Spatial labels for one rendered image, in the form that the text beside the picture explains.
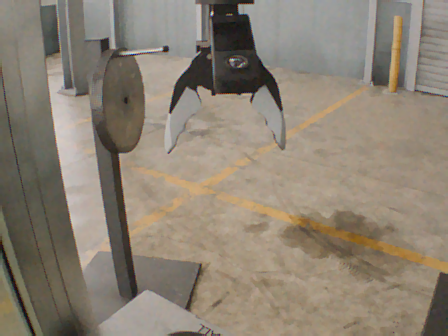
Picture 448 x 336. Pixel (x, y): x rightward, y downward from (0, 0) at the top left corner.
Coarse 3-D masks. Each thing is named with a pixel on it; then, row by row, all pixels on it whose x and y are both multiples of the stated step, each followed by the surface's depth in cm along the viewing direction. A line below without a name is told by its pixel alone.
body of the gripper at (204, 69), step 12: (204, 0) 42; (216, 0) 42; (228, 0) 42; (240, 0) 42; (252, 0) 43; (216, 12) 44; (228, 12) 44; (204, 48) 45; (204, 60) 45; (204, 72) 45; (204, 84) 46
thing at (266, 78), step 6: (258, 60) 46; (264, 66) 46; (264, 72) 46; (264, 78) 47; (270, 78) 47; (264, 84) 47; (270, 84) 47; (276, 84) 47; (270, 90) 47; (276, 90) 47; (276, 96) 48; (276, 102) 48; (282, 108) 48
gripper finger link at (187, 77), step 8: (192, 64) 45; (184, 72) 46; (192, 72) 46; (176, 80) 46; (184, 80) 46; (192, 80) 46; (176, 88) 46; (184, 88) 46; (192, 88) 47; (176, 96) 47; (176, 104) 47; (168, 112) 47
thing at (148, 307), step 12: (132, 300) 29; (144, 300) 29; (156, 300) 29; (120, 312) 27; (132, 312) 27; (144, 312) 27; (156, 312) 27; (168, 312) 28; (180, 312) 28; (108, 324) 26; (120, 324) 26; (132, 324) 26; (144, 324) 26; (156, 324) 26; (168, 324) 26; (180, 324) 26; (192, 324) 26; (204, 324) 26
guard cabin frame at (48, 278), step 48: (0, 0) 16; (0, 48) 17; (0, 96) 18; (48, 96) 20; (0, 144) 18; (48, 144) 21; (0, 192) 19; (48, 192) 22; (0, 240) 21; (48, 240) 22; (48, 288) 23
